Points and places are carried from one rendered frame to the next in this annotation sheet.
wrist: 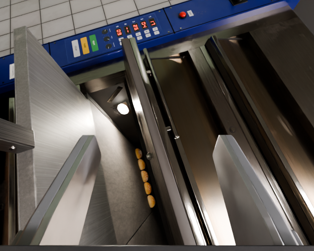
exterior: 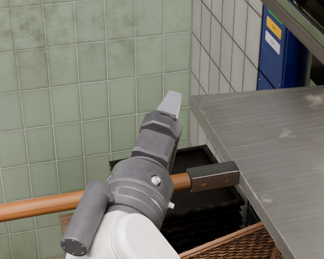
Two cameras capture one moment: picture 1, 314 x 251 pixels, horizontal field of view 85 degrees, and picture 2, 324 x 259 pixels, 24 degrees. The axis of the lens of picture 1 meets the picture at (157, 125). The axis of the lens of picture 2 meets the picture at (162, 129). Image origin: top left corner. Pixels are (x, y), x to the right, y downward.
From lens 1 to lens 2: 106 cm
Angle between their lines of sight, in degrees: 62
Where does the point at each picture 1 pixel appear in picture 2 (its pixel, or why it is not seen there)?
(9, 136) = (212, 172)
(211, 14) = not seen: outside the picture
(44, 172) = (275, 187)
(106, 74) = not seen: hidden behind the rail
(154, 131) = not seen: outside the picture
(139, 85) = (291, 26)
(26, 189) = (252, 199)
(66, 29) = (258, 28)
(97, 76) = not seen: hidden behind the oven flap
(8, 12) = (224, 80)
